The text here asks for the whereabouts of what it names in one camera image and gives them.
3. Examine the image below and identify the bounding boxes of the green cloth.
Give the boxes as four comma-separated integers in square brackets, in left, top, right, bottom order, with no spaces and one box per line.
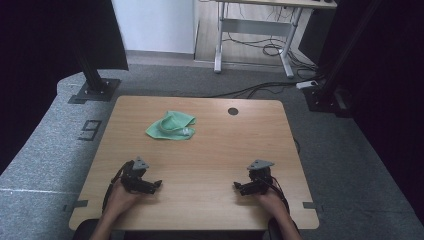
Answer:
[145,110,197,141]

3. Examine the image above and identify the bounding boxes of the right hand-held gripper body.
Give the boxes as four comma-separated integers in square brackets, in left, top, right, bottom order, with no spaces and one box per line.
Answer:
[245,158,276,196]

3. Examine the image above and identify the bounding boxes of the person's left hand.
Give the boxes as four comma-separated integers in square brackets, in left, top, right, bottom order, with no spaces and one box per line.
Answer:
[105,181,148,218]

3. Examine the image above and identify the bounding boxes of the tangled black cables under desk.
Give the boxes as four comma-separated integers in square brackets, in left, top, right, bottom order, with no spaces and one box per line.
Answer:
[222,31,318,73]

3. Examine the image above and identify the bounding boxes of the white desk frame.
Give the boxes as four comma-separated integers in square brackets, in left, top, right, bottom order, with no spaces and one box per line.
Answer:
[213,0,338,80]

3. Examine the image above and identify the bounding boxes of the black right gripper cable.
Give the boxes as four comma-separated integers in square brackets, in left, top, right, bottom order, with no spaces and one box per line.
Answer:
[268,175,292,215]

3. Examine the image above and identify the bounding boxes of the black curtain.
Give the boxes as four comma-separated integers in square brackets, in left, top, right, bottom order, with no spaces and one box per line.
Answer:
[0,0,130,175]
[298,0,424,228]

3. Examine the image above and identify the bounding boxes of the black floor cable bundle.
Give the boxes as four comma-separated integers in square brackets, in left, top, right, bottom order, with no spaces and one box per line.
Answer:
[205,80,301,100]

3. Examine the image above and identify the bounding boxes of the black metal stand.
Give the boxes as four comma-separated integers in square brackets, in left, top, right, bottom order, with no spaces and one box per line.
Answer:
[302,0,383,118]
[69,31,122,103]

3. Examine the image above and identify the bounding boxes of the white power strip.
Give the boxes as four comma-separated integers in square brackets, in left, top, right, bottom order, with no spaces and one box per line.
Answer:
[295,79,320,91]

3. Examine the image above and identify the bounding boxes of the person's right hand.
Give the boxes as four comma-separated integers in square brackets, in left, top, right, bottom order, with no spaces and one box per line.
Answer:
[254,190,290,218]

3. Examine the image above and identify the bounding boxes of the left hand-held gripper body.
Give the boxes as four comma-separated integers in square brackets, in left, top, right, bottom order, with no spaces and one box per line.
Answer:
[119,156,158,195]

